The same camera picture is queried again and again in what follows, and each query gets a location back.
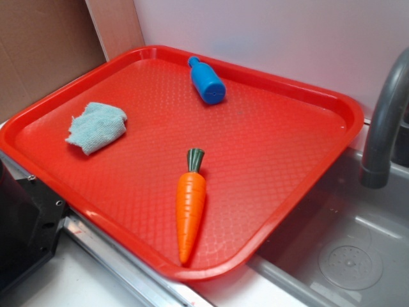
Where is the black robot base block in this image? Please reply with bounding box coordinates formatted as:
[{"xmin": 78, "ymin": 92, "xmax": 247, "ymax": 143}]
[{"xmin": 1, "ymin": 163, "xmax": 67, "ymax": 295}]

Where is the orange toy carrot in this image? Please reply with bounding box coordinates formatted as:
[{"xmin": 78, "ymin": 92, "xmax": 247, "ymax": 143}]
[{"xmin": 176, "ymin": 148, "xmax": 206, "ymax": 264}]

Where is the red plastic tray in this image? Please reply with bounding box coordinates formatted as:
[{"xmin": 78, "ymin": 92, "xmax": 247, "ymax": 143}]
[{"xmin": 1, "ymin": 46, "xmax": 364, "ymax": 281}]

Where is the blue toy bottle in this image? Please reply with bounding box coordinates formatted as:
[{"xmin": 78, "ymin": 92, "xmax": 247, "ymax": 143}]
[{"xmin": 188, "ymin": 56, "xmax": 226, "ymax": 105}]

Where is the light blue cloth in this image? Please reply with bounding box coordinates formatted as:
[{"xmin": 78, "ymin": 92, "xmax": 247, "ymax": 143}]
[{"xmin": 65, "ymin": 102, "xmax": 127, "ymax": 155}]

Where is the grey plastic sink basin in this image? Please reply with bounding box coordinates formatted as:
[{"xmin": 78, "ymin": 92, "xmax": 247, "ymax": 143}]
[{"xmin": 249, "ymin": 150, "xmax": 408, "ymax": 306}]

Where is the grey sink faucet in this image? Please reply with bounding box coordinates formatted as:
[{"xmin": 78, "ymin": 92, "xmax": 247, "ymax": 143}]
[{"xmin": 359, "ymin": 49, "xmax": 408, "ymax": 189}]

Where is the brown cardboard panel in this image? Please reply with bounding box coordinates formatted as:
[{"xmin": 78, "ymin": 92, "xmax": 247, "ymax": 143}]
[{"xmin": 1, "ymin": 1, "xmax": 144, "ymax": 122}]

